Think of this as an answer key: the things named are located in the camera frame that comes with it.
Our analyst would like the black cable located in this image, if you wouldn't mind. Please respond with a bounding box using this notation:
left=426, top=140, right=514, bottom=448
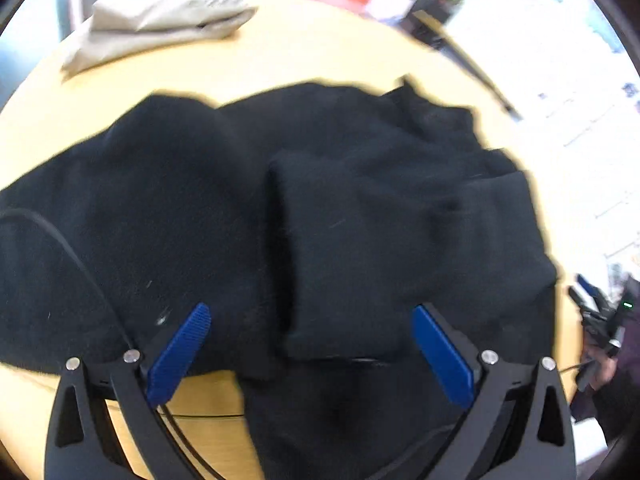
left=0, top=206, right=246, bottom=480

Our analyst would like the long side table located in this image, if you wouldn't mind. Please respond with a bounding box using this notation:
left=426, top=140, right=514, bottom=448
left=412, top=10, right=522, bottom=122

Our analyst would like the potted green plant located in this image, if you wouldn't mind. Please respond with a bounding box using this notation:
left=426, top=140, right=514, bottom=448
left=399, top=0, right=463, bottom=50

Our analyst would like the person's right hand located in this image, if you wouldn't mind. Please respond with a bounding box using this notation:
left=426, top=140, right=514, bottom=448
left=585, top=344, right=617, bottom=390

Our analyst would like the beige folded garment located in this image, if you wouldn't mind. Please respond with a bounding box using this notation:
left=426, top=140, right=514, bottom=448
left=62, top=0, right=257, bottom=77

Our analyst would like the black fleece jacket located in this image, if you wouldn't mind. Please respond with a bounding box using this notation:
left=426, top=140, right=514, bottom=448
left=1, top=82, right=556, bottom=479

